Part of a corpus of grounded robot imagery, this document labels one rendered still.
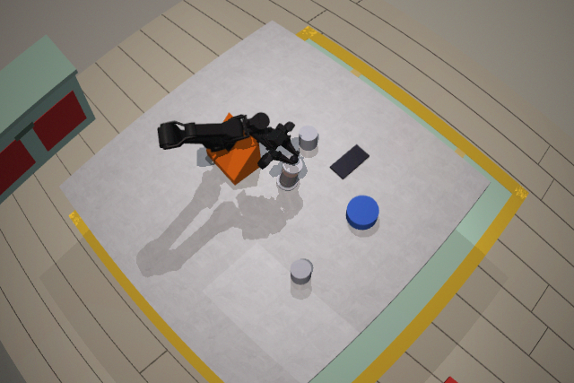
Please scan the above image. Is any black flat rectangular pad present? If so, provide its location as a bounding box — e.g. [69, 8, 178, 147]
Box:
[330, 144, 369, 179]

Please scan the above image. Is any grey cylinder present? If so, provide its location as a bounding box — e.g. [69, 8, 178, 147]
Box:
[299, 125, 317, 151]
[291, 259, 311, 285]

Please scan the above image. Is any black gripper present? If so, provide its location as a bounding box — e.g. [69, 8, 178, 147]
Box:
[255, 121, 299, 170]

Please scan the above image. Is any blue short cylinder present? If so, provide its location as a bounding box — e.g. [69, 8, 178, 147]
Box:
[346, 195, 379, 230]

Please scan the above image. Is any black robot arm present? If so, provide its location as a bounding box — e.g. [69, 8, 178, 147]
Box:
[158, 113, 287, 152]

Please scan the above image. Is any glass french press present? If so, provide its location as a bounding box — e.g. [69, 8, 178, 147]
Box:
[276, 155, 303, 191]

